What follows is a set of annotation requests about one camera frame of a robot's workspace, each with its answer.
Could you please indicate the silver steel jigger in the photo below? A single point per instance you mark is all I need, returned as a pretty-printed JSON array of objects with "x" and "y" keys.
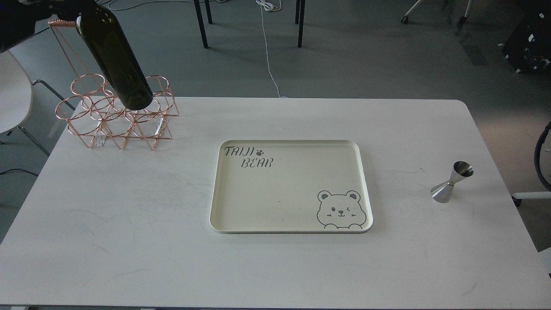
[{"x": 461, "y": 170}]

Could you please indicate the dark green wine bottle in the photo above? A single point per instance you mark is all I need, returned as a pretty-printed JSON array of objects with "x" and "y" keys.
[{"x": 102, "y": 32}]

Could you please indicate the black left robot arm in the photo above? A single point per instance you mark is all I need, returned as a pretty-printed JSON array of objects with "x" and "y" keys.
[{"x": 18, "y": 17}]

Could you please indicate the cream bear serving tray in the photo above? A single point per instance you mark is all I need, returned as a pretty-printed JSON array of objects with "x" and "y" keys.
[{"x": 290, "y": 186}]

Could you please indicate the white chair base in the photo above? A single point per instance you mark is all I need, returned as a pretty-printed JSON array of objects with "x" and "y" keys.
[{"x": 461, "y": 19}]

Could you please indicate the white chair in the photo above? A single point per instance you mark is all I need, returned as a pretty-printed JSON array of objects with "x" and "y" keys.
[{"x": 16, "y": 96}]

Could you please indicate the black equipment case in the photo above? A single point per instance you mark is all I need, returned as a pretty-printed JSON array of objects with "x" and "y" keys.
[{"x": 528, "y": 49}]

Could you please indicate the copper wire bottle rack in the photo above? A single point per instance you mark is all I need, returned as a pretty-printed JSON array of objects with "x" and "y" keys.
[{"x": 95, "y": 114}]

